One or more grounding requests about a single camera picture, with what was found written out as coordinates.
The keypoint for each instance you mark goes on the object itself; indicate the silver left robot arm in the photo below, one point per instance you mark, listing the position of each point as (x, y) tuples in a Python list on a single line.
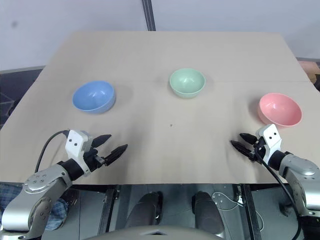
[(37, 190)]

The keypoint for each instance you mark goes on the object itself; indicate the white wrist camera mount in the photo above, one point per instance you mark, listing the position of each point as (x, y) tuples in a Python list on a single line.
[(75, 143), (271, 136)]

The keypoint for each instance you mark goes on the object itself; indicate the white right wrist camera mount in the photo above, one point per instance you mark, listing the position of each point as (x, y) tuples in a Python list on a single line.
[(271, 136)]

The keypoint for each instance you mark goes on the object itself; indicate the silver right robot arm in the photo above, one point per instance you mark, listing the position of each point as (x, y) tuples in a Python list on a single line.
[(300, 180)]

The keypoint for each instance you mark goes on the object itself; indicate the blue plaid cloth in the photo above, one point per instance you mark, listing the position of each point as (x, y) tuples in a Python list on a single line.
[(58, 212)]

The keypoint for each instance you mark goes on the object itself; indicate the silver robot torso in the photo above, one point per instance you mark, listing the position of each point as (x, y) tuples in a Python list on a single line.
[(155, 232)]

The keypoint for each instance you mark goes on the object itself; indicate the black table frame bar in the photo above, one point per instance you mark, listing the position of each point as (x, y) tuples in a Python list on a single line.
[(251, 212), (110, 207)]

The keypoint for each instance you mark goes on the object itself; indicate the blue bowl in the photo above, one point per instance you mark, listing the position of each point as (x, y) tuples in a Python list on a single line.
[(93, 96)]

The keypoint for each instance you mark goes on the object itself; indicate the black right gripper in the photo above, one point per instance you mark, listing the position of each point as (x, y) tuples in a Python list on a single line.
[(258, 150)]

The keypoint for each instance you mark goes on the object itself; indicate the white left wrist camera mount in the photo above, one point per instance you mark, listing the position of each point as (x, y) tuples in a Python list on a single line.
[(75, 143)]

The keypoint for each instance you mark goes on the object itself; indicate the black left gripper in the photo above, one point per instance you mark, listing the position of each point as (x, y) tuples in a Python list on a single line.
[(93, 160)]

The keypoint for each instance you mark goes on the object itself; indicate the pink red bowl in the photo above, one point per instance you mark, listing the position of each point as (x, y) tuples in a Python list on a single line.
[(280, 108)]

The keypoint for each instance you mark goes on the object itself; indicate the dark vertical post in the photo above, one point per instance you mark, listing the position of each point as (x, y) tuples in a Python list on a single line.
[(149, 15)]

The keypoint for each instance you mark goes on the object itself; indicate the green bowl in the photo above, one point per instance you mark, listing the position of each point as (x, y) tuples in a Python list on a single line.
[(187, 82)]

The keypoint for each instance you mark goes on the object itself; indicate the dark rounded shape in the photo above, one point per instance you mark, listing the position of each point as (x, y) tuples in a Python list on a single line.
[(147, 208), (206, 212)]

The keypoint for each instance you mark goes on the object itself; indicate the brown cardboard box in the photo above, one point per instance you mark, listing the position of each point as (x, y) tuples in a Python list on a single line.
[(311, 71)]

